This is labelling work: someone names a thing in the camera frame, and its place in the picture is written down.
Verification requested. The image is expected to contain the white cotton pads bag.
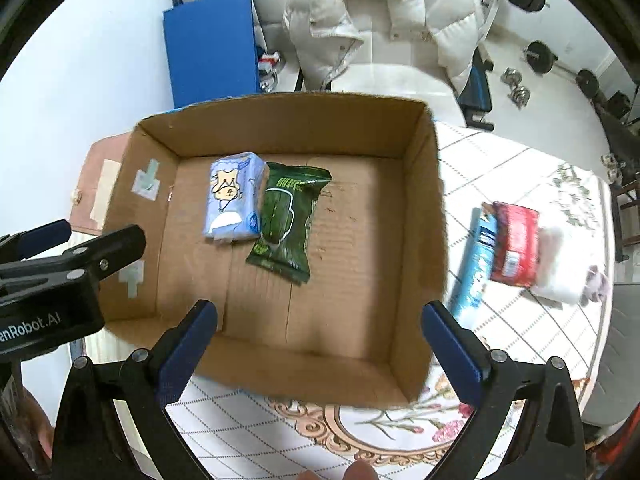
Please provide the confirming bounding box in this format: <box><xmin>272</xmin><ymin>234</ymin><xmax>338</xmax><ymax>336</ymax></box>
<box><xmin>530</xmin><ymin>226</ymin><xmax>593</xmax><ymax>304</ymax></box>

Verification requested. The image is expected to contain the red snack package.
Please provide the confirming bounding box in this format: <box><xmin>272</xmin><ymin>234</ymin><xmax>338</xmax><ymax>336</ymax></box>
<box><xmin>490</xmin><ymin>202</ymin><xmax>539</xmax><ymax>287</ymax></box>

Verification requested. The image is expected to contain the blue white tube package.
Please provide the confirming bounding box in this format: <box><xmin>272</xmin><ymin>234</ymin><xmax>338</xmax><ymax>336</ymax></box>
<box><xmin>448</xmin><ymin>203</ymin><xmax>498</xmax><ymax>328</ymax></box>

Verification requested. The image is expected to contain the operator hand fingertip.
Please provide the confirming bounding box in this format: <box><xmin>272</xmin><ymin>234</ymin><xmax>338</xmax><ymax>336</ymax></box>
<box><xmin>296</xmin><ymin>460</ymin><xmax>378</xmax><ymax>480</ymax></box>

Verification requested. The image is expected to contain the light blue tissue pack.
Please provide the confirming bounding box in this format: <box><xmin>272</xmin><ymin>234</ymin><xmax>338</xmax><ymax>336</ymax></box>
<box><xmin>203</xmin><ymin>152</ymin><xmax>267</xmax><ymax>243</ymax></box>

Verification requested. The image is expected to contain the green wet wipes pack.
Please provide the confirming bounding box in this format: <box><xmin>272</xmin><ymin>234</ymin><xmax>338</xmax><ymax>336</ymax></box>
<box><xmin>245</xmin><ymin>162</ymin><xmax>332</xmax><ymax>285</ymax></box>

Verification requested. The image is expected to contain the brown cardboard box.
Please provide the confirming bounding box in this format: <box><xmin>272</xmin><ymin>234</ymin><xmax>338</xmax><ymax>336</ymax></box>
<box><xmin>100</xmin><ymin>92</ymin><xmax>447</xmax><ymax>408</ymax></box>

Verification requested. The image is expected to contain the blue folded exercise mat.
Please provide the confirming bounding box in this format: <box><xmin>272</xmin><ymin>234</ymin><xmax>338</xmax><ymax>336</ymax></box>
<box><xmin>163</xmin><ymin>0</ymin><xmax>260</xmax><ymax>108</ymax></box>

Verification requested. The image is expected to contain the white puffer jacket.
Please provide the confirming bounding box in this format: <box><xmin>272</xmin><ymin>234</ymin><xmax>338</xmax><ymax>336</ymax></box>
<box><xmin>283</xmin><ymin>0</ymin><xmax>484</xmax><ymax>93</ymax></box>

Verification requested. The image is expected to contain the small chrome dumbbell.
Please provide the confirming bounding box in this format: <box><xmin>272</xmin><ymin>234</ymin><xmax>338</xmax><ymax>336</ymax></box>
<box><xmin>501</xmin><ymin>67</ymin><xmax>530</xmax><ymax>110</ymax></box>

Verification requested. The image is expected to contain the black blue weight bench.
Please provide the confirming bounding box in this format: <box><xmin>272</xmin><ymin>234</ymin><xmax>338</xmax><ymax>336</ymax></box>
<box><xmin>457</xmin><ymin>49</ymin><xmax>495</xmax><ymax>132</ymax></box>

